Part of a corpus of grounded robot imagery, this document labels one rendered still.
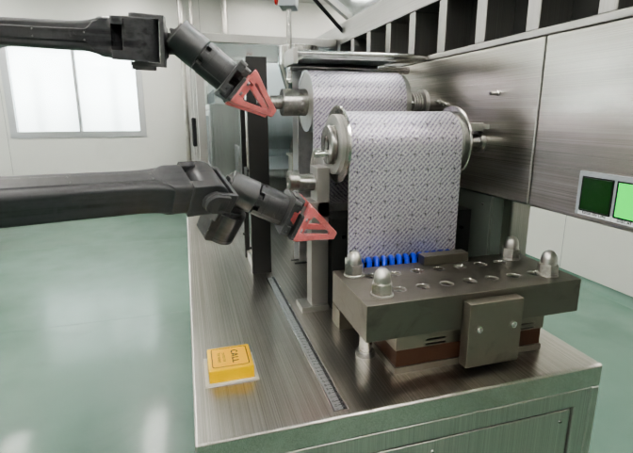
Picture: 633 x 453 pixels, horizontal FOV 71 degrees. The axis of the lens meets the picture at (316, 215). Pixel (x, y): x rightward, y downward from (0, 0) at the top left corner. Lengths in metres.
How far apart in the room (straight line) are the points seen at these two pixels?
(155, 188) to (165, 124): 5.67
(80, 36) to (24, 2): 5.80
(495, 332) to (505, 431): 0.16
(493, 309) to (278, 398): 0.36
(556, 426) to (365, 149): 0.57
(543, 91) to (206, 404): 0.75
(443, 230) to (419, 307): 0.26
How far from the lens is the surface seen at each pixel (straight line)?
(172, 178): 0.68
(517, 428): 0.86
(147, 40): 0.80
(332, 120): 0.86
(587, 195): 0.81
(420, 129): 0.88
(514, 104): 0.95
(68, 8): 6.56
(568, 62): 0.86
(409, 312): 0.71
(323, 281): 0.94
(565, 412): 0.91
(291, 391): 0.72
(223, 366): 0.74
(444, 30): 1.19
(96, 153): 6.44
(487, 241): 1.02
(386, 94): 1.10
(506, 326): 0.79
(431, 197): 0.90
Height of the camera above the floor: 1.31
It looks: 13 degrees down
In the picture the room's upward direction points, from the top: straight up
